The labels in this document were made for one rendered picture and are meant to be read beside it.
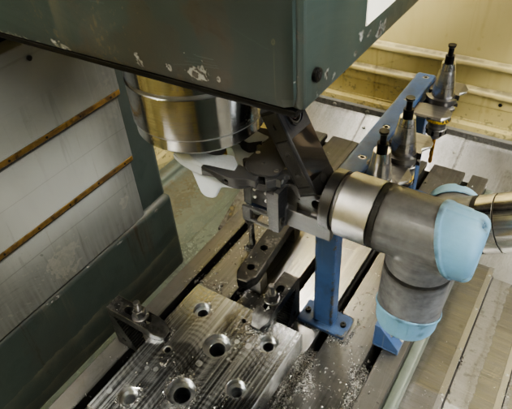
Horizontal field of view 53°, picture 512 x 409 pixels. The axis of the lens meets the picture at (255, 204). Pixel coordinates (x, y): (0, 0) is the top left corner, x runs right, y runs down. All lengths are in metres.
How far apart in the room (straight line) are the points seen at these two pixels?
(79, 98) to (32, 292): 0.41
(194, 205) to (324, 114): 0.55
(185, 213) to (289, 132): 1.27
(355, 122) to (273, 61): 1.38
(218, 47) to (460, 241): 0.29
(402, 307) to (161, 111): 0.34
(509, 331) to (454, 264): 0.82
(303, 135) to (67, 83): 0.59
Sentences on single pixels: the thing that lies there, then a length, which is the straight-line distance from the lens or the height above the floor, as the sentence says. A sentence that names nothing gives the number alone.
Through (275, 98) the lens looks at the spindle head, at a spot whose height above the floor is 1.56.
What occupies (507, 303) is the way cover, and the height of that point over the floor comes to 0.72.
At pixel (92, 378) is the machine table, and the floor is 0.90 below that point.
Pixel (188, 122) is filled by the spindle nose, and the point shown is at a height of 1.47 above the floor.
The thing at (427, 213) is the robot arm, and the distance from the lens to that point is 0.54.
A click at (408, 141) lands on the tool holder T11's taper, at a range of 0.90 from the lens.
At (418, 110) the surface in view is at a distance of 1.07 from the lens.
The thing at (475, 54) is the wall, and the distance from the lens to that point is 1.58.
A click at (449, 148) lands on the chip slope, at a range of 1.67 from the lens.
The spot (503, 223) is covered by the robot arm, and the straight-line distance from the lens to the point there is 0.66.
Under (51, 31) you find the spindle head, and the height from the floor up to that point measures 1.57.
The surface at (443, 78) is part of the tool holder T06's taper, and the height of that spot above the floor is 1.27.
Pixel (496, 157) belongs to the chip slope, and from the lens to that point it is 1.66.
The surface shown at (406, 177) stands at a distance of 0.89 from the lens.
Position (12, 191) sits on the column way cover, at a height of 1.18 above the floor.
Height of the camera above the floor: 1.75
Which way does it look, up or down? 41 degrees down
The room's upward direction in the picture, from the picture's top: 4 degrees counter-clockwise
